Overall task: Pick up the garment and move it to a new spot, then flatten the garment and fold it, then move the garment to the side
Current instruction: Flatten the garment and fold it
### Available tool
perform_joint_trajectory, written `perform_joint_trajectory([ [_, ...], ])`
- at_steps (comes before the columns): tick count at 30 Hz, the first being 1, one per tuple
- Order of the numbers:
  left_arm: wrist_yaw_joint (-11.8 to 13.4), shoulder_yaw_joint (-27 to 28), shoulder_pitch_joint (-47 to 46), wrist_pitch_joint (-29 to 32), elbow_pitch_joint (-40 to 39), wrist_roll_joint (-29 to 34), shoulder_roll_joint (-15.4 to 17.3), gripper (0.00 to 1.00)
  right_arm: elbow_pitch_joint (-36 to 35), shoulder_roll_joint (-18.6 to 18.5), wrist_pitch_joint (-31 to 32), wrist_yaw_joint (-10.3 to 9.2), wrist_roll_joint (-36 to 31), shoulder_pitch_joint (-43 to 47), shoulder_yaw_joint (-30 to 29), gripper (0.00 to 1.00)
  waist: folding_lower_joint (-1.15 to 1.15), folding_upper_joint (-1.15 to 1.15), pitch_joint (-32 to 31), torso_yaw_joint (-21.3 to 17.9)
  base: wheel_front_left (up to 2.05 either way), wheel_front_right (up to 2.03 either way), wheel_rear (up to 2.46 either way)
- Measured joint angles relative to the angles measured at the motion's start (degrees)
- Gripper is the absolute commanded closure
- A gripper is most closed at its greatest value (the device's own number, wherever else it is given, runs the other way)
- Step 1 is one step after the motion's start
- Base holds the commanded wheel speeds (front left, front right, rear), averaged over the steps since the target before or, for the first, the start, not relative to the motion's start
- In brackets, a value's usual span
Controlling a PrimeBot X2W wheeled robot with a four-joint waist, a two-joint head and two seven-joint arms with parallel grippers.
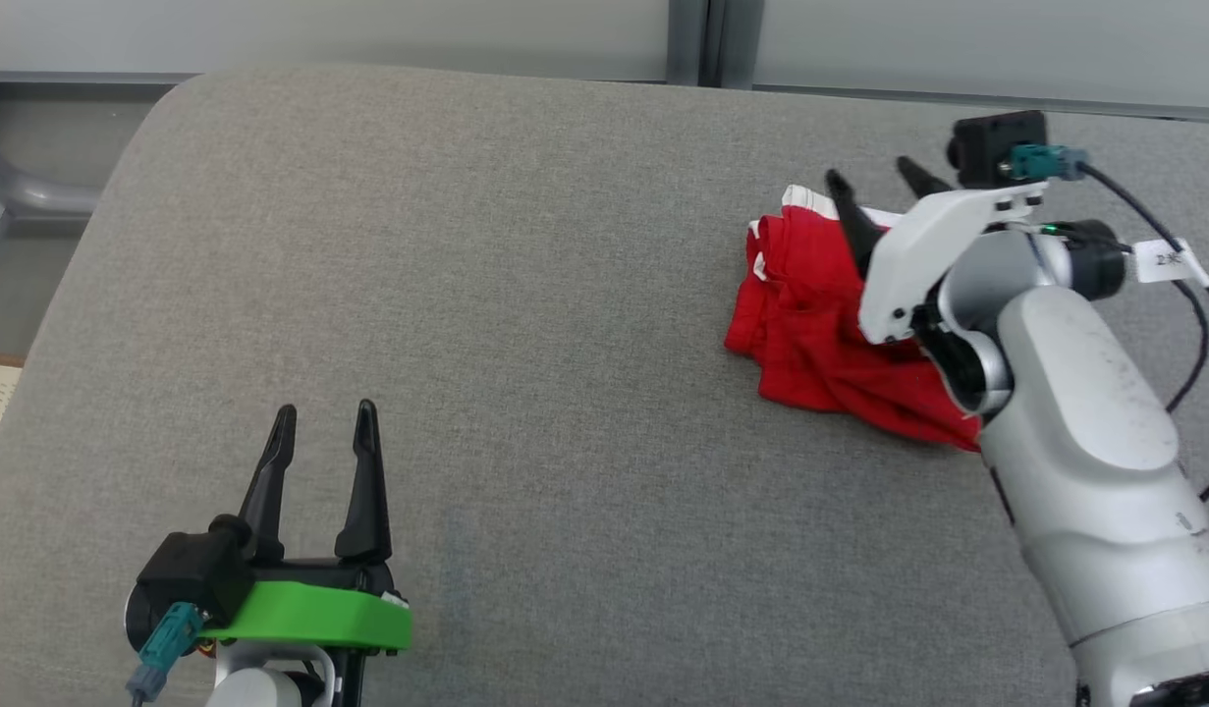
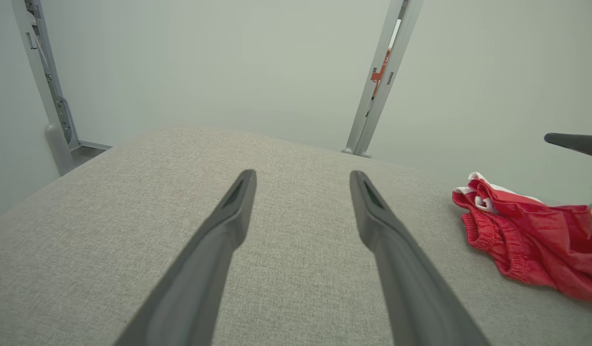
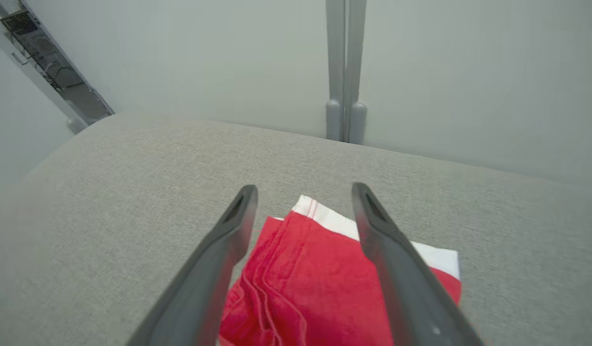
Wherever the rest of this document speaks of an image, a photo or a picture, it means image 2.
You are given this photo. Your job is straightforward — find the grey single partition post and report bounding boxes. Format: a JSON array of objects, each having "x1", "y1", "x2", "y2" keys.
[{"x1": 12, "y1": 0, "x2": 113, "y2": 177}]

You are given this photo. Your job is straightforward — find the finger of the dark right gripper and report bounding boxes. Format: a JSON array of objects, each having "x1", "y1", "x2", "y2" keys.
[{"x1": 544, "y1": 133, "x2": 592, "y2": 160}]

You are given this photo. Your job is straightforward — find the grey double partition post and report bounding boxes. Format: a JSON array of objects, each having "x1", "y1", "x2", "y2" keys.
[{"x1": 341, "y1": 0, "x2": 425, "y2": 159}]

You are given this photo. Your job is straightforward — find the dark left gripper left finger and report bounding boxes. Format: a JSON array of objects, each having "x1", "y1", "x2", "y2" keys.
[{"x1": 114, "y1": 168, "x2": 258, "y2": 346}]

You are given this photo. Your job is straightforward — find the orange object behind partition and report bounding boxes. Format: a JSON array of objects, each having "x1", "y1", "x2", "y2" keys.
[{"x1": 370, "y1": 48, "x2": 391, "y2": 98}]

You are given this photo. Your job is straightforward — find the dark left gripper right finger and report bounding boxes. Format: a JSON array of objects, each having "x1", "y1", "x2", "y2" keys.
[{"x1": 350, "y1": 170, "x2": 491, "y2": 346}]

